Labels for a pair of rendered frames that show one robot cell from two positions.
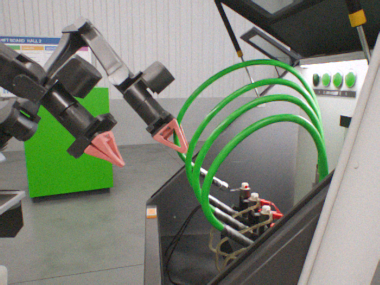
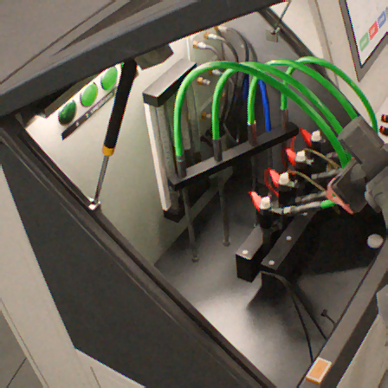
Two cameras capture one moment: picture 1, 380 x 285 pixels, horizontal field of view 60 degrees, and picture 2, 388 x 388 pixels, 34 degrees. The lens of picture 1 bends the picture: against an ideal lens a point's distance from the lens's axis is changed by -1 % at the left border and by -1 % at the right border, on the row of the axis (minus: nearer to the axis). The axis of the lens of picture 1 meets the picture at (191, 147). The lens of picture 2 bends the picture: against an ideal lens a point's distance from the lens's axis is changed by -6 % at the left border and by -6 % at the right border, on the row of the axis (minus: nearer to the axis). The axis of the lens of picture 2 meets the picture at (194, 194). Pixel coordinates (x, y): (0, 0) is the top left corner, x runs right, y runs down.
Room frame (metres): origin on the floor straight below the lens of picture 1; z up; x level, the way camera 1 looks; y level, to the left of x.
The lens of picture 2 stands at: (1.58, 0.45, 2.04)
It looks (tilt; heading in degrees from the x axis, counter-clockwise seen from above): 43 degrees down; 226
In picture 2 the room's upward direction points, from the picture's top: 8 degrees counter-clockwise
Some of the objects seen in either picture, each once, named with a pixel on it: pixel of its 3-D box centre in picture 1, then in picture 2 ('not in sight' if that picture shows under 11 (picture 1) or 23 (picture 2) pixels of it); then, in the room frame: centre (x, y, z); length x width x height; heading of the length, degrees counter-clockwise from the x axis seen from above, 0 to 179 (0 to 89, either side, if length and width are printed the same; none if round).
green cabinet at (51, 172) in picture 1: (66, 139); not in sight; (4.10, 1.58, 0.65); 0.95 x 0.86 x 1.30; 115
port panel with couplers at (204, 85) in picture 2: not in sight; (213, 71); (0.60, -0.43, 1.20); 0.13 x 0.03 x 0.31; 7
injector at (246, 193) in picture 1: (239, 226); (271, 242); (0.80, -0.13, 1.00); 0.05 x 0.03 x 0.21; 97
